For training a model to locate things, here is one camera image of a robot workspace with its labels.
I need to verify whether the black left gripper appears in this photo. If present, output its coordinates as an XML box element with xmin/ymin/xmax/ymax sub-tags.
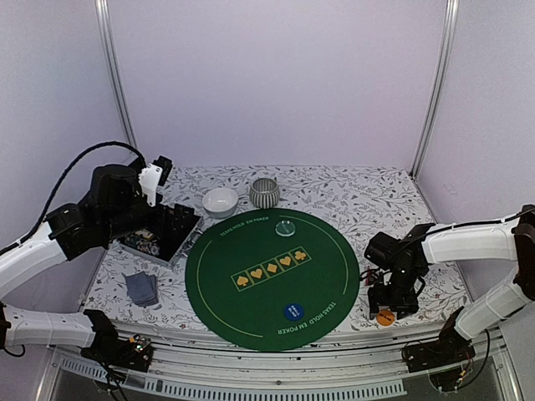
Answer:
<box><xmin>103</xmin><ymin>193</ymin><xmax>195</xmax><ymax>241</ymax></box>

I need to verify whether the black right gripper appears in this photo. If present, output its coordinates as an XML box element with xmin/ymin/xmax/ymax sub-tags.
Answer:
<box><xmin>369</xmin><ymin>266</ymin><xmax>422</xmax><ymax>319</ymax></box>

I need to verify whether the orange big blind button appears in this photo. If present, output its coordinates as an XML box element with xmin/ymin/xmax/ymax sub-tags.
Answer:
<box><xmin>375</xmin><ymin>309</ymin><xmax>396</xmax><ymax>327</ymax></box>

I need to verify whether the blue small blind button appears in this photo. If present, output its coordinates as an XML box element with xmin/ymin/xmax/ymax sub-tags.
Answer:
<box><xmin>283</xmin><ymin>302</ymin><xmax>304</xmax><ymax>322</ymax></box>

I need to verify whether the clear acrylic dealer button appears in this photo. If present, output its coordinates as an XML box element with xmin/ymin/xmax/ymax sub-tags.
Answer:
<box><xmin>275</xmin><ymin>220</ymin><xmax>296</xmax><ymax>237</ymax></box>

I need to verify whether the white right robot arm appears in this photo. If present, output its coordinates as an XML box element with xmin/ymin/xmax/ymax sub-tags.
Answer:
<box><xmin>361</xmin><ymin>204</ymin><xmax>534</xmax><ymax>364</ymax></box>

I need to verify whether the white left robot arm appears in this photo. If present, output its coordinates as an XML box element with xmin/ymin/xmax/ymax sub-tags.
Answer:
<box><xmin>1</xmin><ymin>155</ymin><xmax>201</xmax><ymax>363</ymax></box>

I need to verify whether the aluminium poker chip case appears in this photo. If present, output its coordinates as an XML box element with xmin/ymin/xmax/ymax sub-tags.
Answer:
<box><xmin>118</xmin><ymin>211</ymin><xmax>202</xmax><ymax>267</ymax></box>

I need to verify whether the boxed card deck in case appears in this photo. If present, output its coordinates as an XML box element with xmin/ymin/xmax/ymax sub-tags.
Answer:
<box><xmin>132</xmin><ymin>230</ymin><xmax>157</xmax><ymax>243</ymax></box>

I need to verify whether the black triangular all-in marker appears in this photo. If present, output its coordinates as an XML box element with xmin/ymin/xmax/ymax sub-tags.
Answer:
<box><xmin>359</xmin><ymin>268</ymin><xmax>384</xmax><ymax>286</ymax></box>

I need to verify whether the poker chip row lower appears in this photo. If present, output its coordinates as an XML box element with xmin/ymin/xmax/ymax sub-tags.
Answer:
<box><xmin>125</xmin><ymin>235</ymin><xmax>161</xmax><ymax>256</ymax></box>

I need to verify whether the white ceramic bowl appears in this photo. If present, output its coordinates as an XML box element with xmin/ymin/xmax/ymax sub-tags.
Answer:
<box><xmin>201</xmin><ymin>188</ymin><xmax>239</xmax><ymax>220</ymax></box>

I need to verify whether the grey playing card deck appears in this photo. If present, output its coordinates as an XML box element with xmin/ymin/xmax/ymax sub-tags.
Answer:
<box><xmin>124</xmin><ymin>272</ymin><xmax>159</xmax><ymax>307</ymax></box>

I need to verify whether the striped grey ceramic cup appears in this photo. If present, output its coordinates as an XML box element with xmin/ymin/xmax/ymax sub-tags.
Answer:
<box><xmin>249</xmin><ymin>178</ymin><xmax>280</xmax><ymax>209</ymax></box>

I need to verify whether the floral white tablecloth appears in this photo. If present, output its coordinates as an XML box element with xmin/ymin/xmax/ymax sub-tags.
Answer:
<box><xmin>79</xmin><ymin>165</ymin><xmax>471</xmax><ymax>334</ymax></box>

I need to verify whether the round green poker mat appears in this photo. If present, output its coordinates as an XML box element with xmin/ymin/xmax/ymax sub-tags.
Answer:
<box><xmin>185</xmin><ymin>208</ymin><xmax>359</xmax><ymax>352</ymax></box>

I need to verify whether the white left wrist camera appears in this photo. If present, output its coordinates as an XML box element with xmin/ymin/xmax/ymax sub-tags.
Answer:
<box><xmin>138</xmin><ymin>164</ymin><xmax>163</xmax><ymax>207</ymax></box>

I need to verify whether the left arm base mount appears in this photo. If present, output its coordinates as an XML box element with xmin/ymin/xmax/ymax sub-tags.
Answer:
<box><xmin>80</xmin><ymin>335</ymin><xmax>154</xmax><ymax>373</ymax></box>

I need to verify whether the left aluminium frame post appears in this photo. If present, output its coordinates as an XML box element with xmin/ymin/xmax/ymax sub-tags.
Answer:
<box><xmin>94</xmin><ymin>0</ymin><xmax>138</xmax><ymax>148</ymax></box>

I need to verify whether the aluminium frame post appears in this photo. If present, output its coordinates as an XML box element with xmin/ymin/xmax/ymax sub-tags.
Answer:
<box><xmin>410</xmin><ymin>0</ymin><xmax>460</xmax><ymax>181</ymax></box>
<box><xmin>94</xmin><ymin>0</ymin><xmax>138</xmax><ymax>148</ymax></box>

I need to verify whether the right aluminium frame post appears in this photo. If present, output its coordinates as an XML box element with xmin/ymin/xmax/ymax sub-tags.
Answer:
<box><xmin>410</xmin><ymin>0</ymin><xmax>460</xmax><ymax>181</ymax></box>

